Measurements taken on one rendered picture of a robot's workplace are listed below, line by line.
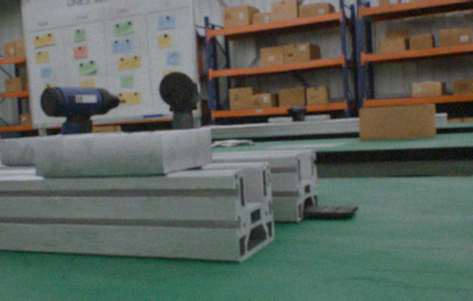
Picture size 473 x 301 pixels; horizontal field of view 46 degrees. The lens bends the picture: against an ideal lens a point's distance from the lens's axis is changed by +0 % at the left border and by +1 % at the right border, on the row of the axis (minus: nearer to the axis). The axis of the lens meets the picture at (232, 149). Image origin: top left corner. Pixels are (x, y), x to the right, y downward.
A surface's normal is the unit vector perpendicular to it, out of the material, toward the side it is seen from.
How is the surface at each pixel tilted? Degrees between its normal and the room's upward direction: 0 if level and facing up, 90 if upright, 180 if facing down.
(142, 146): 90
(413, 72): 90
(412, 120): 89
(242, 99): 91
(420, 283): 0
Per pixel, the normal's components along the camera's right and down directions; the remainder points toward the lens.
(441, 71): -0.41, 0.07
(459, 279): -0.07, -1.00
